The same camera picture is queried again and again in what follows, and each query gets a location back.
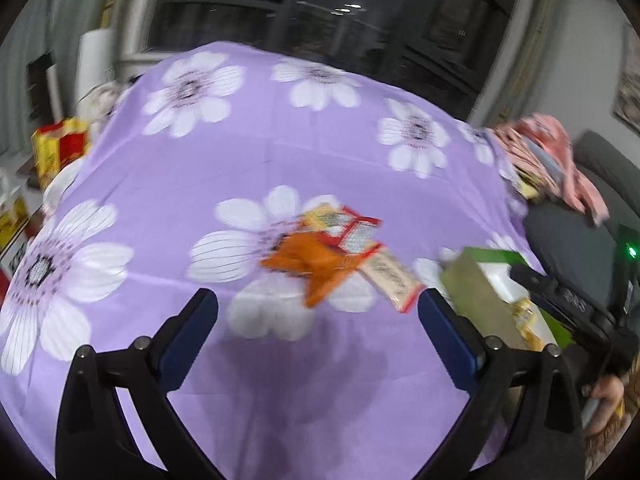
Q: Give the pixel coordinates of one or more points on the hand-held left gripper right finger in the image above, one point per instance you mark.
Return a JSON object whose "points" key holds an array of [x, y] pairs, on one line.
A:
{"points": [[447, 340]]}

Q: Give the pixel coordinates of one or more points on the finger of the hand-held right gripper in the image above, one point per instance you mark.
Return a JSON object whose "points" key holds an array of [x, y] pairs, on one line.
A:
{"points": [[565, 302]]}

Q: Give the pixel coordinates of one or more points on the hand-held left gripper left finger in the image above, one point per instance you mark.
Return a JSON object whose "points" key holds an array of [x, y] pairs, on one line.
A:
{"points": [[187, 345]]}

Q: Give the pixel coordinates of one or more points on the yellow cake packet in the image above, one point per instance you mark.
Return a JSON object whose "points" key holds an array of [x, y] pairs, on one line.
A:
{"points": [[530, 317]]}

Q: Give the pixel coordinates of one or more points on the green cardboard box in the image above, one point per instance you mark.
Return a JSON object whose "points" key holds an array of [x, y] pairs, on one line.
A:
{"points": [[480, 290]]}

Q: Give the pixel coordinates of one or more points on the beige snack packet red edges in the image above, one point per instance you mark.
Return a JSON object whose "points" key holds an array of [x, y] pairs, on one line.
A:
{"points": [[392, 280]]}

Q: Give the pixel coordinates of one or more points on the red snack packet silver label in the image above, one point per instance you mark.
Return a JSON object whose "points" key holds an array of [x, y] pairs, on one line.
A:
{"points": [[357, 232]]}

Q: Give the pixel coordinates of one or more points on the orange seed packet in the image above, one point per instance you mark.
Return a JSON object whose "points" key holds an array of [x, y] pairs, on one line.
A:
{"points": [[310, 260]]}

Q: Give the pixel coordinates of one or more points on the small gold snack packet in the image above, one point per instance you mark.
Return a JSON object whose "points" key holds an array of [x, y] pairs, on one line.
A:
{"points": [[320, 217]]}

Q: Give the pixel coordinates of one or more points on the person's right hand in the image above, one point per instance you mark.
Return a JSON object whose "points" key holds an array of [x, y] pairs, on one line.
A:
{"points": [[605, 400]]}

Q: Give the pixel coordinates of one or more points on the dark grey sofa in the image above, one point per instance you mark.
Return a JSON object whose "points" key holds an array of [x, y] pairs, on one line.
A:
{"points": [[570, 240]]}

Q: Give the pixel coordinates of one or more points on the pile of folded clothes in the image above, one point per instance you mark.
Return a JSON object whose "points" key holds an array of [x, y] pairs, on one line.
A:
{"points": [[550, 155]]}

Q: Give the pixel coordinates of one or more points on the purple floral blanket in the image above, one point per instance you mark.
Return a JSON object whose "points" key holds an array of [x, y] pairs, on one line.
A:
{"points": [[225, 160]]}

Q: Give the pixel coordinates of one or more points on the red and yellow carton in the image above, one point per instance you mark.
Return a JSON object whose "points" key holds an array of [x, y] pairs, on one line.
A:
{"points": [[60, 145]]}

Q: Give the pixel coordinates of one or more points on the framed wall picture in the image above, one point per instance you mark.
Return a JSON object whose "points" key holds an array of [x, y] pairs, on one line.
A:
{"points": [[630, 90]]}

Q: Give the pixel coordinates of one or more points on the dark window frame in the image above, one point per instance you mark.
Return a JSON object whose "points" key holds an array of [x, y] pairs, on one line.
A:
{"points": [[325, 10]]}

